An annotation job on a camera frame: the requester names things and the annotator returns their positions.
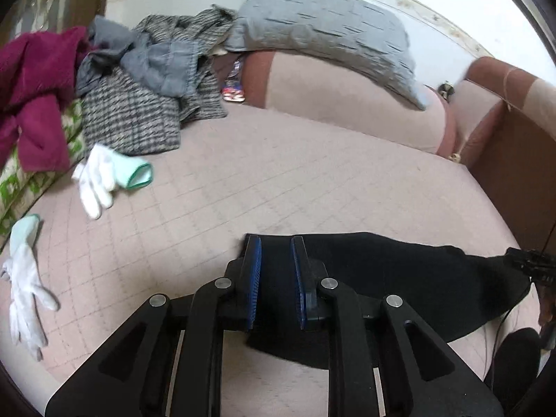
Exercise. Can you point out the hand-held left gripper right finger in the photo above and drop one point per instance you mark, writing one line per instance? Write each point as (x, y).
(299, 282)

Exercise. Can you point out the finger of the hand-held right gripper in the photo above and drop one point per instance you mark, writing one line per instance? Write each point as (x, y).
(534, 267)

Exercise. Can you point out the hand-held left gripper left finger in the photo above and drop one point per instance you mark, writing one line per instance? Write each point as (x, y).
(256, 278)

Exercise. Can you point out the black pants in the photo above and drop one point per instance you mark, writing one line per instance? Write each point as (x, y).
(391, 269)

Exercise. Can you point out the pink quilted bed cover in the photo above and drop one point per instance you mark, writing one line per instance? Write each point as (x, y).
(260, 173)

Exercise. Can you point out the beige knotted tassel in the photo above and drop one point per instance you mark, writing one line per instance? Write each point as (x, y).
(455, 157)

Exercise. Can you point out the pink rust headboard cushion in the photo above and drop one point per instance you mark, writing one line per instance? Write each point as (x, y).
(473, 113)

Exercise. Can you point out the colourful snack packet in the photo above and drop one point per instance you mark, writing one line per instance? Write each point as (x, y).
(232, 91)

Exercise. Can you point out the pink bolster cushion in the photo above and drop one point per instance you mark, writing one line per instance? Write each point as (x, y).
(347, 100)

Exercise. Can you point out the white glove green cuff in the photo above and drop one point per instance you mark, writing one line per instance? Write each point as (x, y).
(24, 282)
(97, 173)

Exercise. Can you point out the small black gold ornament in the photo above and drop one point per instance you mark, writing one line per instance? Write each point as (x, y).
(445, 90)

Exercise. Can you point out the rust beige headboard cushion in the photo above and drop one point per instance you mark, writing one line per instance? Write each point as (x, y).
(491, 69)

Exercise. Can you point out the houndstooth coat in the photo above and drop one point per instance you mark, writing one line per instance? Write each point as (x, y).
(130, 117)

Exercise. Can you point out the dark brown cloth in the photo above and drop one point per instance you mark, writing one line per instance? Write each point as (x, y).
(221, 69)

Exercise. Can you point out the grey garment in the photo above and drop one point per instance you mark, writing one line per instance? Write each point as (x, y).
(165, 65)

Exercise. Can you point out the green patterned cloth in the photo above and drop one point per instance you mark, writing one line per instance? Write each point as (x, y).
(13, 186)

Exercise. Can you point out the grey quilted pillow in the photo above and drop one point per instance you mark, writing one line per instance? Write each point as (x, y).
(325, 21)

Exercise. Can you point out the magenta garment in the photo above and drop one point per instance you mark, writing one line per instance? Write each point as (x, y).
(34, 74)

